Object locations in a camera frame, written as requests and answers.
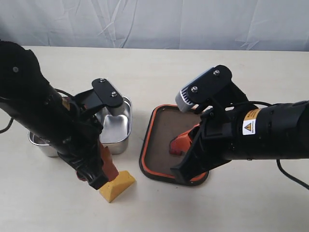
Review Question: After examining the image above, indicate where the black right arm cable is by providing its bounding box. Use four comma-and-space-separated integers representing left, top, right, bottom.
241, 101, 309, 190

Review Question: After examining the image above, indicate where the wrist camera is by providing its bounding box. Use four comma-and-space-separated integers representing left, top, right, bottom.
175, 65, 232, 113
91, 78, 124, 116

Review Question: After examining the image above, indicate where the red toy sausage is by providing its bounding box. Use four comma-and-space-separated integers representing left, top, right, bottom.
76, 171, 87, 181

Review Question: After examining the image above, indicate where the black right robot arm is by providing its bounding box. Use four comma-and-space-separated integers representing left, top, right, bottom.
171, 101, 309, 184

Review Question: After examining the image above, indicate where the grey-blue backdrop cloth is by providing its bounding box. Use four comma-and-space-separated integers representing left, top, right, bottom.
0, 0, 309, 51

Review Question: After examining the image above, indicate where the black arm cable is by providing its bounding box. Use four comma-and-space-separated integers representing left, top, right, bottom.
0, 88, 73, 134
241, 101, 309, 190

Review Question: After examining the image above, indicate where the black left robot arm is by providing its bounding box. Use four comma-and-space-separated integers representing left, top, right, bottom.
0, 41, 124, 189

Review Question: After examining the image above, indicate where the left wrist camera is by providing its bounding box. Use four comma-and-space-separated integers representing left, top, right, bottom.
91, 78, 124, 116

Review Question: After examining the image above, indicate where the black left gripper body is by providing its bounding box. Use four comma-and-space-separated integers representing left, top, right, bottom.
52, 120, 108, 190

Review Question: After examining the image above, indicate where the dark transparent box lid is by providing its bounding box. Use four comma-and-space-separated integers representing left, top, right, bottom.
139, 104, 200, 185

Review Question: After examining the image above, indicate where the yellow toy cheese wedge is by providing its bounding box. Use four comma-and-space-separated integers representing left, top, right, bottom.
99, 171, 136, 203

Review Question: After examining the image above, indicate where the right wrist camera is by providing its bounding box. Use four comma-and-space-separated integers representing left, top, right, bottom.
175, 65, 232, 113

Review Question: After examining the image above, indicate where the stainless steel lunch box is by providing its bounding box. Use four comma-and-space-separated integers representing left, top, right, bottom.
28, 95, 133, 158

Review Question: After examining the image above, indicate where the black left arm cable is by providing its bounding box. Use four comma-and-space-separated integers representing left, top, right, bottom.
0, 88, 73, 134

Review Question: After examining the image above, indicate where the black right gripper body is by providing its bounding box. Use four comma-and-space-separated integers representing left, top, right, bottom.
170, 107, 241, 184

